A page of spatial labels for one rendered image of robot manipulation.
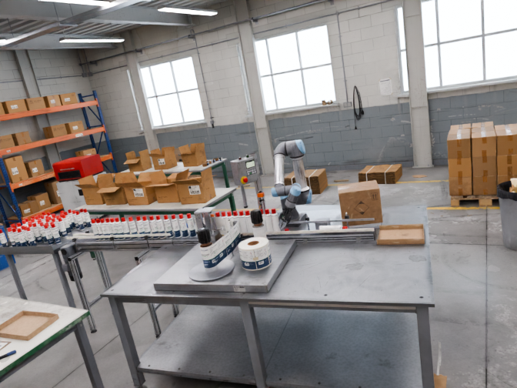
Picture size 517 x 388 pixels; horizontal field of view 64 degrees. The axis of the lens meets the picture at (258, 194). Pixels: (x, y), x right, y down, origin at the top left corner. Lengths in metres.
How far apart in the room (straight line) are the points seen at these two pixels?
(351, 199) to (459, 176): 2.96
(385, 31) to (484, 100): 2.05
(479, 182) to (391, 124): 2.74
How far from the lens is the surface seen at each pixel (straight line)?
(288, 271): 2.71
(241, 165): 3.13
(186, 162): 7.54
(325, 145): 8.63
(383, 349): 3.00
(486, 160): 5.90
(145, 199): 5.39
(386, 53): 8.13
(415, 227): 3.15
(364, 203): 3.19
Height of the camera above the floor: 2.02
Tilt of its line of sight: 15 degrees down
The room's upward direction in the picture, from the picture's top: 10 degrees counter-clockwise
